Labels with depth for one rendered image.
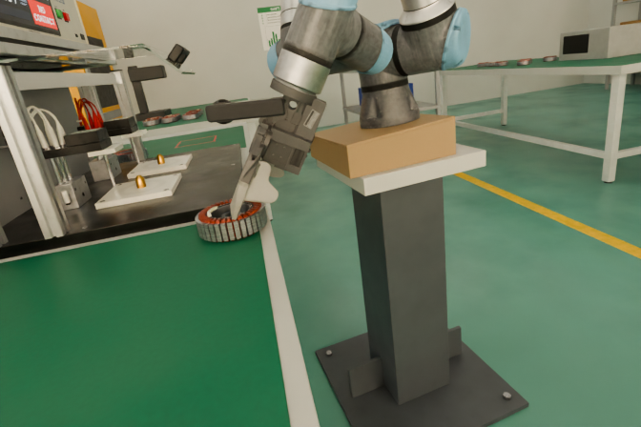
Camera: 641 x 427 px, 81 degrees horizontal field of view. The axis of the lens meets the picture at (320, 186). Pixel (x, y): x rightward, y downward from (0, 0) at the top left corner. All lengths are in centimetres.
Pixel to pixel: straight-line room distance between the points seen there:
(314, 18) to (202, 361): 42
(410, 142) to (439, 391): 79
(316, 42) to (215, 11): 575
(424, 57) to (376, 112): 17
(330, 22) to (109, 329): 45
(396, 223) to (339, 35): 54
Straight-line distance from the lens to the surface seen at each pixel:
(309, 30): 54
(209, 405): 35
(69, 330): 52
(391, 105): 92
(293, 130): 57
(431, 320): 117
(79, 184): 97
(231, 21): 625
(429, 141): 89
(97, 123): 115
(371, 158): 82
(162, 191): 85
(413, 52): 88
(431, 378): 130
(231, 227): 58
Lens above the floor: 99
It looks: 18 degrees down
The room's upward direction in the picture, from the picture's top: 8 degrees counter-clockwise
